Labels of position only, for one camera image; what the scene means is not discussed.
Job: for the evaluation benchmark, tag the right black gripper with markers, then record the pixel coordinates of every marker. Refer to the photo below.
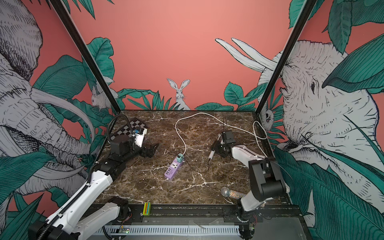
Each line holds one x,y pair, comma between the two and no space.
218,147

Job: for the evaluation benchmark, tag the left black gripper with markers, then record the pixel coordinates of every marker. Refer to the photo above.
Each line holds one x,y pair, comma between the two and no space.
145,153

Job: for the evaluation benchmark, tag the white electric toothbrush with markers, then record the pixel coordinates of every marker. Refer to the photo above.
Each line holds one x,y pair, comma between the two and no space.
212,153

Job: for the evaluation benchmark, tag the purple power strip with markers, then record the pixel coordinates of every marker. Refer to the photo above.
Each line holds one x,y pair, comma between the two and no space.
173,168

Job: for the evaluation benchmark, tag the teal charger plug adapter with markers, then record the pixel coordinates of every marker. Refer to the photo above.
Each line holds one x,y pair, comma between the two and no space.
180,158

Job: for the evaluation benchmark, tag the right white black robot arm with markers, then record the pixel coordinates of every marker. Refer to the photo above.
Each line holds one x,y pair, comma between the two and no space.
266,179

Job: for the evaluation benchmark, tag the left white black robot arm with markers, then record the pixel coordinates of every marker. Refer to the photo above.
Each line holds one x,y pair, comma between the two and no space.
68,222

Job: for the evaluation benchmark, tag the black white checkerboard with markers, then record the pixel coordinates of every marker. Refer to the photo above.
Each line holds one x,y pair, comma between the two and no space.
125,130

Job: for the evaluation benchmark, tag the silver glitter microphone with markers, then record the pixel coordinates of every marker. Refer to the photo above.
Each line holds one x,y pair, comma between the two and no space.
226,192

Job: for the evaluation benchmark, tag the rainbow striped block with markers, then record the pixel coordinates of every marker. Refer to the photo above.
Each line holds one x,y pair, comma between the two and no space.
146,209

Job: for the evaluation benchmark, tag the white ventilation grille strip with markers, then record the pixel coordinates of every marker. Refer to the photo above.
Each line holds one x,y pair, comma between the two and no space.
163,230

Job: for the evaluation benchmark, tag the small green circuit board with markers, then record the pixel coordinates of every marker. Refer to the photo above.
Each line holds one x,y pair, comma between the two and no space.
124,230

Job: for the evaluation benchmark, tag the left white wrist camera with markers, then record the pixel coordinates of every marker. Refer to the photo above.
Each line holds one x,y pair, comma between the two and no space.
139,135

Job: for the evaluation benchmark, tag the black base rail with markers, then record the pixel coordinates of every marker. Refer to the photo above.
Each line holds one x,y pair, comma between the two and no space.
228,213

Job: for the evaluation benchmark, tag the right black frame post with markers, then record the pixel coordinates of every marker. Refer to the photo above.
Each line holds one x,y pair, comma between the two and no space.
298,27

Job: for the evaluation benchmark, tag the black frame post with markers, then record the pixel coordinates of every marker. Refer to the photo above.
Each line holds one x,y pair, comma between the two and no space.
298,27
67,21

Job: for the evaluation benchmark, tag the left black frame post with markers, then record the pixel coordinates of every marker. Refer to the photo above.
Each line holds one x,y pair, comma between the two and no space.
67,21

